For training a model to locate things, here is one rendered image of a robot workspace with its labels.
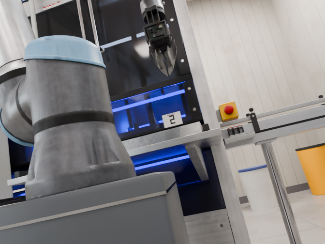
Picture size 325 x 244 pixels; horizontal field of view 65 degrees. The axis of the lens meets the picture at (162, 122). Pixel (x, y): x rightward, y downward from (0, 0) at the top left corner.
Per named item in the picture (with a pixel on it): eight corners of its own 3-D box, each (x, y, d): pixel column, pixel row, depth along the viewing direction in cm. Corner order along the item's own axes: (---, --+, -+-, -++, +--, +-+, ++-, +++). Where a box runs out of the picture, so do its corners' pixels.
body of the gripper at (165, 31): (145, 44, 77) (138, 9, 79) (153, 55, 85) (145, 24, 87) (169, 36, 75) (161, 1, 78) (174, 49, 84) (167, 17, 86)
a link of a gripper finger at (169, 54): (165, 70, 76) (159, 42, 78) (169, 77, 82) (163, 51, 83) (175, 67, 75) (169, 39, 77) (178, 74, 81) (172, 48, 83)
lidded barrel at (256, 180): (244, 208, 410) (234, 170, 422) (277, 201, 408) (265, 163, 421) (253, 213, 360) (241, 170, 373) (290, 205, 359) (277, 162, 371)
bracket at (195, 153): (201, 180, 108) (194, 150, 111) (208, 179, 108) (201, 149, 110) (194, 188, 76) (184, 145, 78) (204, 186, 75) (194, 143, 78)
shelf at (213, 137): (83, 177, 129) (82, 174, 129) (220, 145, 117) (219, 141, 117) (7, 186, 82) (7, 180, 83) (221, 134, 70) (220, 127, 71)
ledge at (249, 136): (224, 145, 122) (223, 141, 123) (252, 139, 120) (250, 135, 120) (225, 143, 109) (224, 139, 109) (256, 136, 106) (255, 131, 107)
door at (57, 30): (24, 122, 134) (14, 23, 146) (105, 98, 126) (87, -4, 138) (23, 121, 133) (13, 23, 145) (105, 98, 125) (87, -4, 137)
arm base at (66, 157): (123, 179, 29) (108, 98, 31) (-3, 207, 30) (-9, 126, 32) (144, 176, 44) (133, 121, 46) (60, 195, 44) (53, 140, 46)
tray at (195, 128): (150, 156, 111) (148, 148, 112) (208, 142, 107) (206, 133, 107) (120, 153, 79) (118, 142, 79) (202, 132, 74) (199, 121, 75)
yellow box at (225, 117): (222, 123, 117) (218, 108, 118) (238, 119, 116) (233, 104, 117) (222, 120, 110) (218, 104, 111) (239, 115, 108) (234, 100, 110)
